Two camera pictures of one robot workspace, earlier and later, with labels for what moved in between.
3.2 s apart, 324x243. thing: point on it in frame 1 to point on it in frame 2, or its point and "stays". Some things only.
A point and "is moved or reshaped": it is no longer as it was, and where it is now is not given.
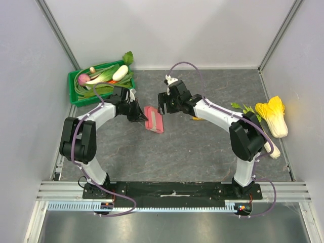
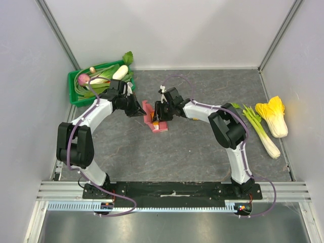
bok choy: (106, 76) stays
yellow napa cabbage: (273, 112) stays
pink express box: (155, 122) is moved or reshaped
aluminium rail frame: (271, 191) stays
